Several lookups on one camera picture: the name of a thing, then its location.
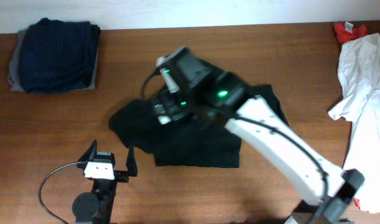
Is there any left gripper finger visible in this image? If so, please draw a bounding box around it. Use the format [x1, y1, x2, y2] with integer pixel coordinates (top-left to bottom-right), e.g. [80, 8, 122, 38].
[78, 140, 98, 162]
[126, 146, 138, 177]

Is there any black t-shirt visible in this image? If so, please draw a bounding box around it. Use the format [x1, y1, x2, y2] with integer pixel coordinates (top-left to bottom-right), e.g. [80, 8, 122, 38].
[108, 60, 289, 169]

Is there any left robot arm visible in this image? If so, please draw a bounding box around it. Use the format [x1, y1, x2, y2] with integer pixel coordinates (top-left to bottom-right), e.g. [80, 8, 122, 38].
[72, 140, 138, 224]

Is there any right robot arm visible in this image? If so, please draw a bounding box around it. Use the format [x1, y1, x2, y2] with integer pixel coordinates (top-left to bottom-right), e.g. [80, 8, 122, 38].
[152, 68, 364, 223]

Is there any folded navy garment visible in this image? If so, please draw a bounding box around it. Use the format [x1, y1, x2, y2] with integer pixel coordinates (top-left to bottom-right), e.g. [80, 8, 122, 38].
[18, 18, 101, 94]

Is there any folded grey garment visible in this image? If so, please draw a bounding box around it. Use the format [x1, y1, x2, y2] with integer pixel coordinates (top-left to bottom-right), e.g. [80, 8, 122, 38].
[7, 29, 98, 91]

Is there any red garment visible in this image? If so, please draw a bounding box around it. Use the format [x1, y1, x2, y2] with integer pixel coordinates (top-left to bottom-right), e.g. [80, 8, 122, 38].
[333, 22, 368, 44]

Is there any white garment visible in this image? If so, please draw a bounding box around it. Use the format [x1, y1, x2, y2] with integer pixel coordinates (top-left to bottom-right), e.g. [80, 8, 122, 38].
[328, 33, 380, 213]

